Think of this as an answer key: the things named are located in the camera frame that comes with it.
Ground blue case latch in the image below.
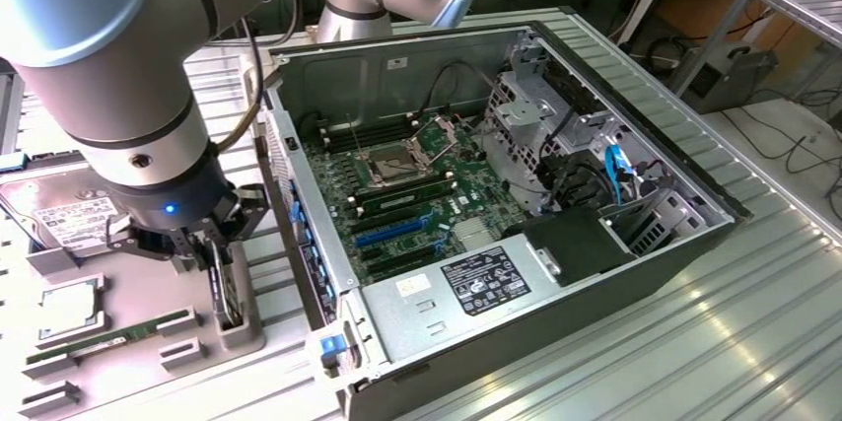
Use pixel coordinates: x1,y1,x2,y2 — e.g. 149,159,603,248
318,334,347,359

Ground black expansion slot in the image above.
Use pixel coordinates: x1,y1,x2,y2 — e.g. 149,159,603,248
350,213,422,237

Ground small silver heatsink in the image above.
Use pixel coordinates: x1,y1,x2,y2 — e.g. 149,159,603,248
452,223,496,250

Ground silver hard disk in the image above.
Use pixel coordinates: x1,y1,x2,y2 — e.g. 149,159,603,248
0,173,133,260

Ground blue expansion slot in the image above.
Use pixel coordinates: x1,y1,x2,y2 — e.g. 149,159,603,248
352,222,423,248

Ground blue flat wire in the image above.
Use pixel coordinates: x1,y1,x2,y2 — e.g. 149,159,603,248
600,141,634,206

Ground open socket cover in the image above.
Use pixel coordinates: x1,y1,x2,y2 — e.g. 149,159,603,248
406,116,463,157

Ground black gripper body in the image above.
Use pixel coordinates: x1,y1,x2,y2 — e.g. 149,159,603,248
97,144,269,245

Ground grey power supply unit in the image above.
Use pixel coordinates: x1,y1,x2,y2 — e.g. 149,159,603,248
358,233,568,364

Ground metal CPU socket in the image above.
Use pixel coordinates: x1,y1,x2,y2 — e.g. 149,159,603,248
356,144,430,191

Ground silver metal disk bay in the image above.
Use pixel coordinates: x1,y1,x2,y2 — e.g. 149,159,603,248
483,69,627,176

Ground metal slat frame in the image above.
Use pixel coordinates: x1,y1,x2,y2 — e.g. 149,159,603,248
696,0,842,97

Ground silver CPU chip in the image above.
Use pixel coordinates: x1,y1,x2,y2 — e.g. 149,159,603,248
36,284,108,339

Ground grey box device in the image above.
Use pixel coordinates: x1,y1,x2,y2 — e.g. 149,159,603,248
670,43,782,115

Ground green motherboard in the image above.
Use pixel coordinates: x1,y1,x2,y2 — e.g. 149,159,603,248
306,112,522,280

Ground black plastic fan shroud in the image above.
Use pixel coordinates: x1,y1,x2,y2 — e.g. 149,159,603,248
503,206,640,288

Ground black open PC case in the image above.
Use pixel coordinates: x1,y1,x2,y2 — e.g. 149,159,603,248
252,19,755,421

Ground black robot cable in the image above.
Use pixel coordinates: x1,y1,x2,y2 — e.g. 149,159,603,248
215,16,292,156

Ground black looped wire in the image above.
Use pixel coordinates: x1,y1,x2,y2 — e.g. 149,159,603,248
422,60,494,117

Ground grey parts rack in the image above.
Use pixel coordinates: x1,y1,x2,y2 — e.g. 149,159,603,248
16,183,268,420

